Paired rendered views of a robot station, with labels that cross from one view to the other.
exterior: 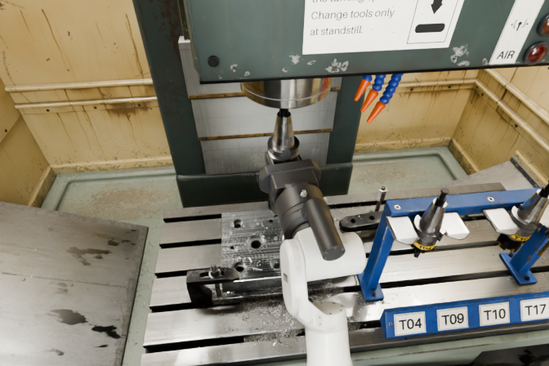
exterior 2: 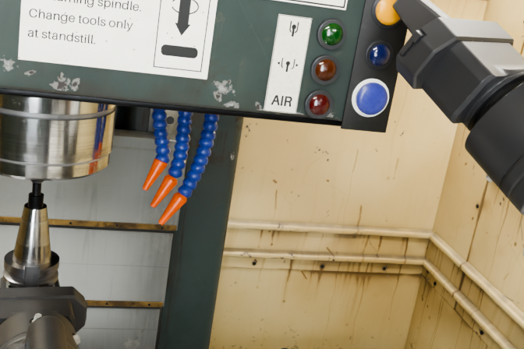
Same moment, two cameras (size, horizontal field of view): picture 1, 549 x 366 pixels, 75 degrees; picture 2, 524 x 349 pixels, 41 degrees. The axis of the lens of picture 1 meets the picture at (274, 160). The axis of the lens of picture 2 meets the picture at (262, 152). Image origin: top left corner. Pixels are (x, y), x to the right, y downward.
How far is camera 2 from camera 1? 0.28 m
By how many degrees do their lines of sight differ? 26
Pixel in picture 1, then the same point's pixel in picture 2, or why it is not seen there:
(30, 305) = not seen: outside the picture
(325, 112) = (151, 269)
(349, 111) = (196, 275)
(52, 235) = not seen: outside the picture
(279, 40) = not seen: outside the picture
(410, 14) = (152, 30)
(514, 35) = (285, 77)
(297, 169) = (44, 297)
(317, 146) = (136, 336)
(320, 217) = (46, 339)
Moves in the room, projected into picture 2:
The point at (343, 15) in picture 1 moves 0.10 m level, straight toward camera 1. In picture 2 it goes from (69, 19) to (19, 33)
